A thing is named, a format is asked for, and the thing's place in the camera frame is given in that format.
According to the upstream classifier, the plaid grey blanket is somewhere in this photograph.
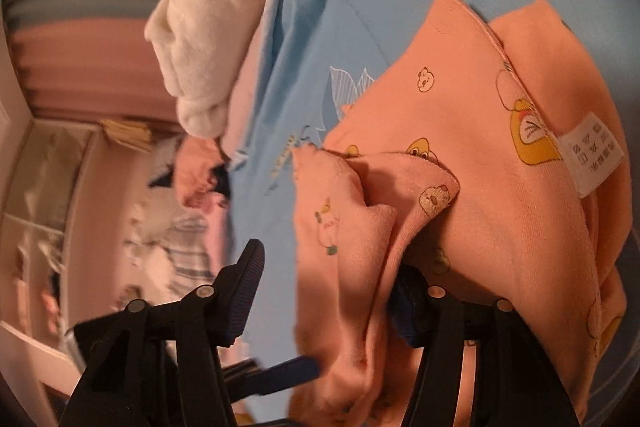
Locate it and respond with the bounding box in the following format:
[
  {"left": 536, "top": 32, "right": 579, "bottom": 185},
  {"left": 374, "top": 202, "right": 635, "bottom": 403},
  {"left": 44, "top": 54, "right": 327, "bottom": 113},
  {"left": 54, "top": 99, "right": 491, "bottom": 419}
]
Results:
[{"left": 162, "top": 214, "right": 223, "bottom": 300}]

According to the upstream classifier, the straw coloured tassel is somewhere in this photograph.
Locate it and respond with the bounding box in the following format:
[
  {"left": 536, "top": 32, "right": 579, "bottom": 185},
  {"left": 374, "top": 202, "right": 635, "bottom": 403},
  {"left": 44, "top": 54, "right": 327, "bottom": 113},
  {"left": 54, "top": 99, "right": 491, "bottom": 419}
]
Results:
[{"left": 100, "top": 119, "right": 153, "bottom": 152}]

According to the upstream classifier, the lilac folded quilt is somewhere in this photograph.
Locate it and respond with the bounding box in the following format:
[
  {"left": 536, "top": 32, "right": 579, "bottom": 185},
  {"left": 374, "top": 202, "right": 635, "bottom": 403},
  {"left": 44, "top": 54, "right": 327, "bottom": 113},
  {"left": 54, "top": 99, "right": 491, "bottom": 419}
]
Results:
[{"left": 220, "top": 22, "right": 278, "bottom": 158}]

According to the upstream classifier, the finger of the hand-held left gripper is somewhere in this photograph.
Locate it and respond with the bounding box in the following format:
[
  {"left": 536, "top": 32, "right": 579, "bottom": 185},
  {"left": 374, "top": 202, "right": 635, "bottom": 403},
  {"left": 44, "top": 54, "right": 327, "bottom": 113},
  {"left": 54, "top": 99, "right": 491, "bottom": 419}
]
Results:
[{"left": 222, "top": 354, "right": 321, "bottom": 400}]

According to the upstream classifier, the white plush goose toy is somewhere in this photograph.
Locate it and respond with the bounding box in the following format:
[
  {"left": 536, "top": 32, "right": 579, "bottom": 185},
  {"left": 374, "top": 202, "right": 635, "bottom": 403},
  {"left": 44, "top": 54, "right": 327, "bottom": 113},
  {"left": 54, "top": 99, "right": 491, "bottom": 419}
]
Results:
[{"left": 144, "top": 0, "right": 306, "bottom": 138}]

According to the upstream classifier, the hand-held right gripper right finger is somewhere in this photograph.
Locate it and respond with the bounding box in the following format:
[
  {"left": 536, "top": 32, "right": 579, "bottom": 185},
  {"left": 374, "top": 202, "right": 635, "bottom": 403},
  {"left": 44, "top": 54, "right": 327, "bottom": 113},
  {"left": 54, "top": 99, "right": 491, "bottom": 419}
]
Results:
[{"left": 390, "top": 267, "right": 586, "bottom": 427}]

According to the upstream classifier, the orange cartoon print shirt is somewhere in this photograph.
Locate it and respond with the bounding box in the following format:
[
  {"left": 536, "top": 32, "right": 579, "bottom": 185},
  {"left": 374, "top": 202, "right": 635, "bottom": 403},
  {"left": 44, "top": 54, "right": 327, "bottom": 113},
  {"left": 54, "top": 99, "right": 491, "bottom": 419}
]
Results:
[{"left": 287, "top": 0, "right": 628, "bottom": 427}]

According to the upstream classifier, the white shelf unit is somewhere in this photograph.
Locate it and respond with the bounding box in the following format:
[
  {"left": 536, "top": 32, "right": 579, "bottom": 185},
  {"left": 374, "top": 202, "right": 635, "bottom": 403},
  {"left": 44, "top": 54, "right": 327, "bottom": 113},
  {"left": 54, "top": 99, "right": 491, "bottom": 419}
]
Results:
[{"left": 0, "top": 117, "right": 101, "bottom": 388}]

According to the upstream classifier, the salmon cloth pile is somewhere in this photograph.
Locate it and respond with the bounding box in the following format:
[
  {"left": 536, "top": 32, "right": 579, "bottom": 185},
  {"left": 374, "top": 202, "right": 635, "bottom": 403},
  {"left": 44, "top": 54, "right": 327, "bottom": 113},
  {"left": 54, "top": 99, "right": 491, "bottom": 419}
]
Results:
[{"left": 175, "top": 137, "right": 236, "bottom": 208}]

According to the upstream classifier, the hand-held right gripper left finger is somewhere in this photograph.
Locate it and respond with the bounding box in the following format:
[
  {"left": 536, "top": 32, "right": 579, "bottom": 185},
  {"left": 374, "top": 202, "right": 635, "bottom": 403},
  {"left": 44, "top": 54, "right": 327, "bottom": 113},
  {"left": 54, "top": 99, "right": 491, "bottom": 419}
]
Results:
[{"left": 60, "top": 238, "right": 266, "bottom": 427}]

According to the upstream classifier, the pink curtain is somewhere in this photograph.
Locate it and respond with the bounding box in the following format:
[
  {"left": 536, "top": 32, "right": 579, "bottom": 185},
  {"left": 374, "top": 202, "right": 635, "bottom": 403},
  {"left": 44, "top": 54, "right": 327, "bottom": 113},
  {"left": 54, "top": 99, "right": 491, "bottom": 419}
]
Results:
[{"left": 10, "top": 19, "right": 186, "bottom": 124}]

